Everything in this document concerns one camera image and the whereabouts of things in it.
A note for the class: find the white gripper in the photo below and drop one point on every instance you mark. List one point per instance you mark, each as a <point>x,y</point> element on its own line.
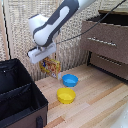
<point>41,55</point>

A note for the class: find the yellow red snack box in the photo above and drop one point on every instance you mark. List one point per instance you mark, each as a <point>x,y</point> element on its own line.
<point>51,68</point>

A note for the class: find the white black Franka robot arm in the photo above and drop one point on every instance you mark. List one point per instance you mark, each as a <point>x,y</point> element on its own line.
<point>50,26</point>

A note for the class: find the brown closed drawer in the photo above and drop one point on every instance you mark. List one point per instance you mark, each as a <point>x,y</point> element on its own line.
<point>110,70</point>

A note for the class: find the bamboo folding screen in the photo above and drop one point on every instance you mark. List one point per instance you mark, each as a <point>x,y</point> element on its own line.
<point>16,30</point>

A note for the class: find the blue bowl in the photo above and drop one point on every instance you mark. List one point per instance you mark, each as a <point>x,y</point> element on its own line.
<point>70,80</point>

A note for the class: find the yellow bowl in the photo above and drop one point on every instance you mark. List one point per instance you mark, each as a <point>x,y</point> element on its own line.
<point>66,96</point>

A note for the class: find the black fabric storage box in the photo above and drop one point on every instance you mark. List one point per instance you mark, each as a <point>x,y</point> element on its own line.
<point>20,100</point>

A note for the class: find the dark frame drawer cabinet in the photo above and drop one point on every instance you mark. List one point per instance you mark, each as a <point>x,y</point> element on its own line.
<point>90,63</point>

